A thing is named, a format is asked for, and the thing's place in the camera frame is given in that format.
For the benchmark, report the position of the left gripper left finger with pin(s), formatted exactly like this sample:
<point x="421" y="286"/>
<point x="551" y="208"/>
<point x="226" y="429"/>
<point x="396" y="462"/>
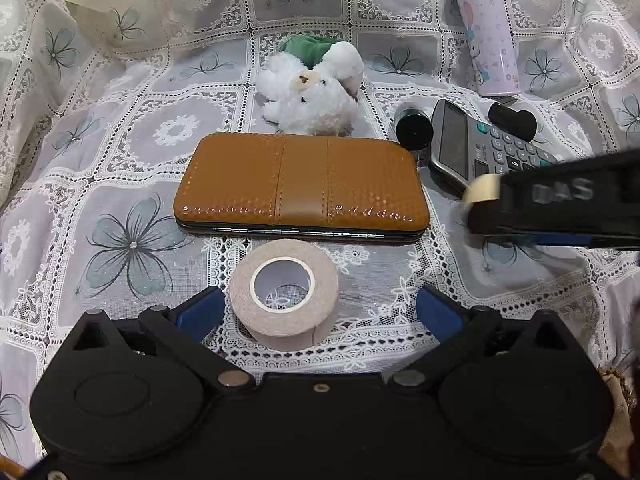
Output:
<point x="180" y="331"/>

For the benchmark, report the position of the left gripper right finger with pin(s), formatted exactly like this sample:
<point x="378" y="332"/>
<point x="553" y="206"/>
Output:
<point x="460" y="332"/>

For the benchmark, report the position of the teal cream sponge applicator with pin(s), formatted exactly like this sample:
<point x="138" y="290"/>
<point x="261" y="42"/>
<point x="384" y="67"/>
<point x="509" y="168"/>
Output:
<point x="485" y="188"/>

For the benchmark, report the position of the beige tape roll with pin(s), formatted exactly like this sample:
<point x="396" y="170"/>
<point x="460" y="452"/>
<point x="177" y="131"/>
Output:
<point x="285" y="294"/>

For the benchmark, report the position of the black sponge applicator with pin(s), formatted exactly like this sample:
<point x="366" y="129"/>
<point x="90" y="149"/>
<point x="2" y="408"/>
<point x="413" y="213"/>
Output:
<point x="519" y="123"/>

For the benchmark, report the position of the grey desk calculator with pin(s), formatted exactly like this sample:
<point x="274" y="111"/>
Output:
<point x="464" y="149"/>

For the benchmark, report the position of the brown leather wallet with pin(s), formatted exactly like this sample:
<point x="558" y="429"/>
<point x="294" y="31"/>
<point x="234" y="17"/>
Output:
<point x="285" y="185"/>

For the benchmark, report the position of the purple thermos bottle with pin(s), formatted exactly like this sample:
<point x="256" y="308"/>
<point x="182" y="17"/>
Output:
<point x="491" y="47"/>

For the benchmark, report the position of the dark bottle black cap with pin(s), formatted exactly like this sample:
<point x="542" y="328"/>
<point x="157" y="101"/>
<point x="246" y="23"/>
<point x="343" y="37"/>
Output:
<point x="413" y="128"/>

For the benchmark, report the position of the beige fabric basket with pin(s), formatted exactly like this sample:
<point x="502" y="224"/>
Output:
<point x="620" y="447"/>

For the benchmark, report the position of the white plush toy green hat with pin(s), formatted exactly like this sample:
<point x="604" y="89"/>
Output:
<point x="311" y="86"/>

